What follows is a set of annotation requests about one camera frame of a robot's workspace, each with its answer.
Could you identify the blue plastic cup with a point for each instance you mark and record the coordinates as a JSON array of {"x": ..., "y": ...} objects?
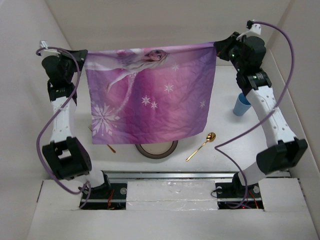
[{"x": 242, "y": 105}]

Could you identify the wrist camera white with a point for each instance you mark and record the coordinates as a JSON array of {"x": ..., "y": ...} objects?
[
  {"x": 43, "y": 44},
  {"x": 253, "y": 29}
]

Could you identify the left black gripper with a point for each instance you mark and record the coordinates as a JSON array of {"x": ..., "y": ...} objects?
[{"x": 80, "y": 55}]

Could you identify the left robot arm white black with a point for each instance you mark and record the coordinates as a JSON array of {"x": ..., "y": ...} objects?
[{"x": 64, "y": 157}]

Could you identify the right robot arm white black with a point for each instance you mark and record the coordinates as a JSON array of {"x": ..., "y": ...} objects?
[{"x": 284, "y": 148}]

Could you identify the white foam block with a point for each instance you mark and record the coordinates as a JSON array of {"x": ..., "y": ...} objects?
[{"x": 171, "y": 195}]

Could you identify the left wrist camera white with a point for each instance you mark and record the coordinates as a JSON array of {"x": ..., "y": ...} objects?
[{"x": 43, "y": 44}]

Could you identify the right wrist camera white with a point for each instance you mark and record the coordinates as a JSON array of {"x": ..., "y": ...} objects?
[{"x": 253, "y": 29}]

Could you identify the gold spoon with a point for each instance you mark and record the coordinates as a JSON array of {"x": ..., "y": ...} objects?
[{"x": 209, "y": 138}]

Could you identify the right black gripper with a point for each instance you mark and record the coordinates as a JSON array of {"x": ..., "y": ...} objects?
[{"x": 224, "y": 45}]

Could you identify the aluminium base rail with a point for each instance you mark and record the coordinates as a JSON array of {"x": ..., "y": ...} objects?
[{"x": 231, "y": 151}]

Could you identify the metal rimmed cream plate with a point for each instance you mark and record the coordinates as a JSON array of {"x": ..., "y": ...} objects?
[{"x": 157, "y": 150}]

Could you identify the gold fork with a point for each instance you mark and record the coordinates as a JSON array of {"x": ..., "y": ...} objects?
[{"x": 112, "y": 149}]

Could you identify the purple printed cloth placemat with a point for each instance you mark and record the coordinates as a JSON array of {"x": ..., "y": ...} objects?
[{"x": 150, "y": 95}]

